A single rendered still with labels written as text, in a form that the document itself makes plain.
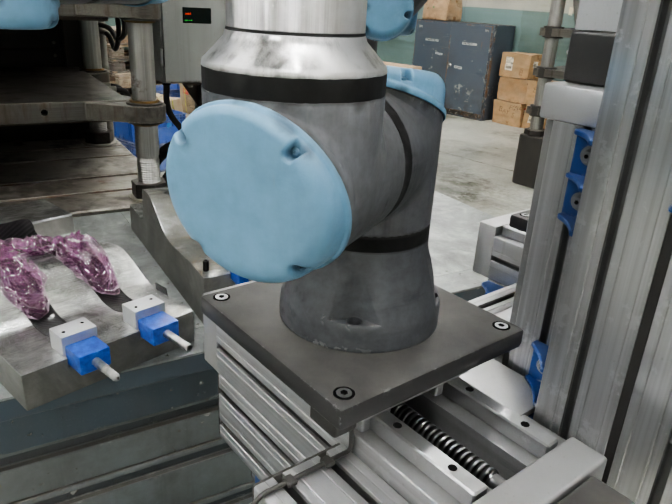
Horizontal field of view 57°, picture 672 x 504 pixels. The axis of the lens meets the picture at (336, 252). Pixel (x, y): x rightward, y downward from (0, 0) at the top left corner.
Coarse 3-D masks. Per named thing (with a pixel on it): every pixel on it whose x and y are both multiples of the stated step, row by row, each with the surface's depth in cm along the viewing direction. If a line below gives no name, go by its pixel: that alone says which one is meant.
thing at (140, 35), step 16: (80, 32) 206; (96, 32) 207; (128, 32) 151; (144, 32) 150; (96, 48) 208; (144, 48) 152; (96, 64) 210; (144, 64) 153; (144, 80) 154; (144, 96) 156; (96, 128) 217; (144, 128) 159; (96, 144) 218; (112, 144) 220; (144, 144) 160; (144, 160) 162; (144, 176) 164
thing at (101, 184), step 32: (0, 160) 194; (32, 160) 196; (64, 160) 198; (96, 160) 200; (128, 160) 202; (0, 192) 165; (32, 192) 166; (64, 192) 168; (96, 192) 171; (128, 192) 171
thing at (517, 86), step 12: (504, 60) 731; (516, 60) 719; (528, 60) 707; (540, 60) 718; (504, 72) 734; (516, 72) 722; (528, 72) 710; (504, 84) 739; (516, 84) 728; (528, 84) 716; (504, 96) 743; (516, 96) 731; (528, 96) 719; (504, 108) 745; (516, 108) 732; (492, 120) 760; (504, 120) 748; (516, 120) 735; (528, 120) 726
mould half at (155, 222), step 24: (144, 192) 125; (168, 192) 124; (144, 216) 128; (168, 216) 119; (144, 240) 131; (168, 240) 114; (192, 240) 115; (168, 264) 117; (192, 264) 103; (216, 264) 104; (192, 288) 105; (216, 288) 100
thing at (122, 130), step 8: (176, 112) 483; (168, 120) 466; (120, 128) 473; (128, 128) 464; (160, 128) 462; (168, 128) 468; (176, 128) 473; (120, 136) 476; (128, 136) 468; (160, 136) 465; (168, 136) 470
